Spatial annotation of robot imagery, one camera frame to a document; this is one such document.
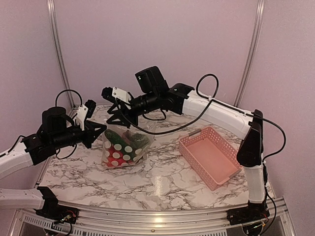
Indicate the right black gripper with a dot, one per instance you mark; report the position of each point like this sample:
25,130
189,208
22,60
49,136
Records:
131,119

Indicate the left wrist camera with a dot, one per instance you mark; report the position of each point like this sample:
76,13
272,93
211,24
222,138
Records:
84,112

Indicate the right aluminium frame post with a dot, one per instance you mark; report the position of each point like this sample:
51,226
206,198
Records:
258,21

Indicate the aluminium frame post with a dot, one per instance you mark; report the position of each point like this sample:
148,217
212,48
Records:
258,21
57,42

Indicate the dark green cucumber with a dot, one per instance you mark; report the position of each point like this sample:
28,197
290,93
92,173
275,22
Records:
112,138

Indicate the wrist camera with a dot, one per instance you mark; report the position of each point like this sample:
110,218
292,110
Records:
84,112
110,94

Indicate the clear zip top bag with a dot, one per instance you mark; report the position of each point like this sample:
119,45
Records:
141,153

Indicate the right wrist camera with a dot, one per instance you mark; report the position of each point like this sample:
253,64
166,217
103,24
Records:
110,94

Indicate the front aluminium rail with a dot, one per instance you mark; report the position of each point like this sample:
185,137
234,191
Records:
100,221

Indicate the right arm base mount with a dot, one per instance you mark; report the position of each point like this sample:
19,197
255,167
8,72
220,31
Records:
248,213

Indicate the bunch of red strawberries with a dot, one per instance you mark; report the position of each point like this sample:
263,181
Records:
127,136

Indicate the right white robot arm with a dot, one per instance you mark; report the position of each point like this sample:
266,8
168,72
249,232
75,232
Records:
230,141

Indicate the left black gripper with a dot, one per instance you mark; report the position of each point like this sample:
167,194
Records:
90,134

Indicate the pink plastic basket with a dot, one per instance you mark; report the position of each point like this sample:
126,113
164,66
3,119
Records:
211,156

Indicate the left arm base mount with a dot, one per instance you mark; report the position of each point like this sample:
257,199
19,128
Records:
51,208

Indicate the left aluminium frame post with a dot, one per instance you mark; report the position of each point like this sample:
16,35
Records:
57,42

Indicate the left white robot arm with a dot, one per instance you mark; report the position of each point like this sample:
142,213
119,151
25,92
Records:
27,152

